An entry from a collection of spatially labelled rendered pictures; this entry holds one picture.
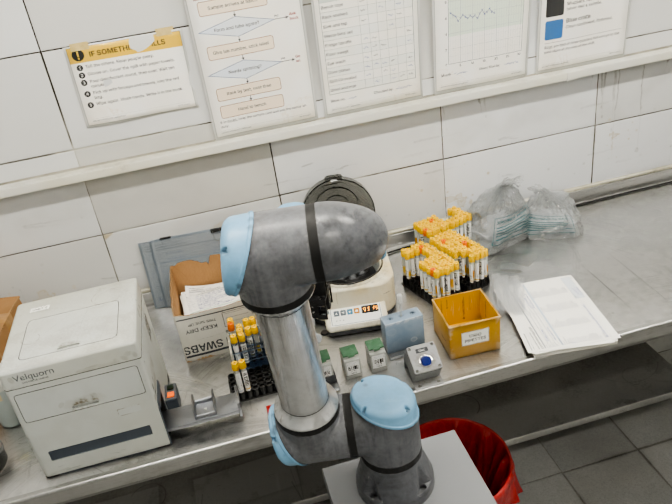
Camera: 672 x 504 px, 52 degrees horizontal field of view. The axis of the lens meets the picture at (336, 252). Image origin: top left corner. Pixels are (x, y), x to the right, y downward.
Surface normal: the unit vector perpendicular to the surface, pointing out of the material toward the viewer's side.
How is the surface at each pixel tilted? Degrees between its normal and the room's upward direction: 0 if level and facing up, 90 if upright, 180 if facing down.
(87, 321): 0
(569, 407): 0
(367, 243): 81
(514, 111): 90
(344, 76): 93
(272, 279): 99
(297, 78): 93
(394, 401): 7
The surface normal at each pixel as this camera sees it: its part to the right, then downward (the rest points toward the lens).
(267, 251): -0.02, 0.06
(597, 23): 0.28, 0.50
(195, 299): -0.12, -0.86
